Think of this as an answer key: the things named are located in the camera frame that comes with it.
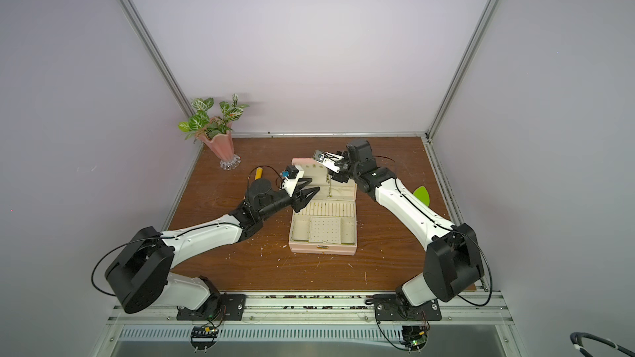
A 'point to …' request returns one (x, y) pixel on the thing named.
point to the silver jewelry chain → (327, 179)
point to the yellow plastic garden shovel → (259, 172)
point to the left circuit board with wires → (204, 337)
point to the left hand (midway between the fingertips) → (315, 184)
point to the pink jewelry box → (327, 224)
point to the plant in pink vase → (215, 130)
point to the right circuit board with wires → (415, 337)
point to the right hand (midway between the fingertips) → (339, 151)
